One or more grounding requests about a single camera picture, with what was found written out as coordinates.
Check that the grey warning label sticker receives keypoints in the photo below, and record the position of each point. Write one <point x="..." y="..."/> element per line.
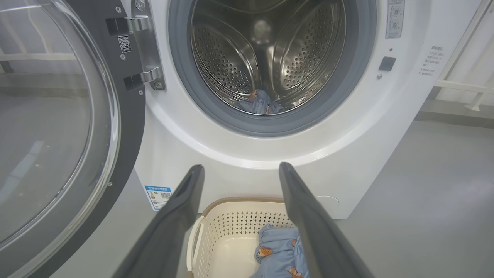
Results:
<point x="395" y="19"/>

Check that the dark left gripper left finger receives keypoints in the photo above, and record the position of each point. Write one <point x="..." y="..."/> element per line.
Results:
<point x="166" y="235"/>

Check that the white QR code sticker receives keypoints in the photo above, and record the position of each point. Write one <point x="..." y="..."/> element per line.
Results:
<point x="124" y="44"/>

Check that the blue energy label sticker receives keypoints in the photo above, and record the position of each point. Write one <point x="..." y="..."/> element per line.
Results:
<point x="156" y="197"/>

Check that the metal door hinge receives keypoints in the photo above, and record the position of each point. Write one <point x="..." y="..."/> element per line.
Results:
<point x="148" y="46"/>

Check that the white front-load washing machine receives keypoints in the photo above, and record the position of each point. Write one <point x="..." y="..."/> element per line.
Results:
<point x="347" y="154"/>

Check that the round white filter cover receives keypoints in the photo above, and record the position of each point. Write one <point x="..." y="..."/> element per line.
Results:
<point x="330" y="201"/>

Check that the cream laundry basket brown rim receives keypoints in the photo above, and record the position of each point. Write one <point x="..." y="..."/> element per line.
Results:
<point x="227" y="247"/>

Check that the black round glass washer door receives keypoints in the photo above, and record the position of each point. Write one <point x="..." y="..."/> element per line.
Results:
<point x="133" y="127"/>

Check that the blue bear print garment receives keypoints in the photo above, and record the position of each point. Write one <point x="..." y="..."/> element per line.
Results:
<point x="260" y="104"/>
<point x="278" y="251"/>

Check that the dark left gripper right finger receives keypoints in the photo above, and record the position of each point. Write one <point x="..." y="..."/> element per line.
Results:
<point x="320" y="239"/>

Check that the white metal railing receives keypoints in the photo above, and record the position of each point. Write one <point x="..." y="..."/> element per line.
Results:
<point x="459" y="85"/>

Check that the stainless steel washing machine drum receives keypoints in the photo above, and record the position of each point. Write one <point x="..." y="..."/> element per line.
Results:
<point x="231" y="58"/>

